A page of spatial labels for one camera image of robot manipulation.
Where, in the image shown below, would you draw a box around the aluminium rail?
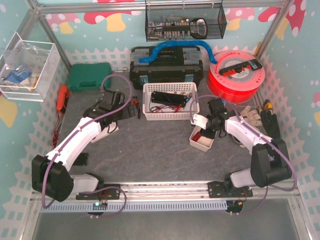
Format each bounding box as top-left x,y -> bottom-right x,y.
30,178 -> 301,201

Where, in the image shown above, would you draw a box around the black wire mesh basket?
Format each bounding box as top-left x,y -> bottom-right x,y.
145,0 -> 227,42

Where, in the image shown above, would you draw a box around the orange multimeter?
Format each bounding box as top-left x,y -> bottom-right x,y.
56,84 -> 71,114

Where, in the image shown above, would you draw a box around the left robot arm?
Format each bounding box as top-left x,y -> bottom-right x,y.
31,89 -> 135,202

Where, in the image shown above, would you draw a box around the green plastic case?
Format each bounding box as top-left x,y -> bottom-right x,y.
66,62 -> 112,92

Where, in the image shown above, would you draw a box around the small white tray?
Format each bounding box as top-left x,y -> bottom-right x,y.
189,126 -> 214,152

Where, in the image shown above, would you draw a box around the white perforated basket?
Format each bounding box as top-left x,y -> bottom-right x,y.
142,82 -> 200,121

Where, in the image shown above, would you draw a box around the black toolbox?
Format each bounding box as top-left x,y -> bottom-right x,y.
129,46 -> 204,90

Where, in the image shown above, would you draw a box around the red filament spool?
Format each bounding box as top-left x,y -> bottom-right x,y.
206,50 -> 266,103

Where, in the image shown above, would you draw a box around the black red connector strip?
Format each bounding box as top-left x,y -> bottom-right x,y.
218,59 -> 263,77

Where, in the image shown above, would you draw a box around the black glove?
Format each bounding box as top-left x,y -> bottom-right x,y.
260,110 -> 281,139

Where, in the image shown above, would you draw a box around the blue white gloves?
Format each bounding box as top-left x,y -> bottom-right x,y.
4,65 -> 32,86

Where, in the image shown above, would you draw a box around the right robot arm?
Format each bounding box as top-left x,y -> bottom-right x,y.
189,98 -> 297,198

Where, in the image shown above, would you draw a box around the purple cable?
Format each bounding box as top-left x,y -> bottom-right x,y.
41,73 -> 133,216
189,94 -> 298,216

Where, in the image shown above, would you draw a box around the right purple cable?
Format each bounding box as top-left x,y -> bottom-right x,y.
189,94 -> 298,216

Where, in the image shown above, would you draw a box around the clear acrylic box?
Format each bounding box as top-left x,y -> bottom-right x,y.
0,32 -> 61,102

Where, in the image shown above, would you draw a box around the grey slotted cable duct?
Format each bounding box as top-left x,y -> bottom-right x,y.
40,200 -> 228,213

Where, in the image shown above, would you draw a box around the orange black pliers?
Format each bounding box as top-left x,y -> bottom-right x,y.
131,95 -> 141,119

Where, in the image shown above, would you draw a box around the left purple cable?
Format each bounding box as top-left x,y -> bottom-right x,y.
41,73 -> 133,216

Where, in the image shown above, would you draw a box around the white peg fixture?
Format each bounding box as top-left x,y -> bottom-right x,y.
90,122 -> 119,143

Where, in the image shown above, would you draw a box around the white work gloves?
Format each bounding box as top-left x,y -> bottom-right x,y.
237,105 -> 263,127

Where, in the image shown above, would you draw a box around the red multimeter leads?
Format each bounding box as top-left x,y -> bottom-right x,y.
50,111 -> 62,148

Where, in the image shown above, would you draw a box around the blue corrugated hose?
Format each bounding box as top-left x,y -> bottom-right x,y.
139,40 -> 218,64

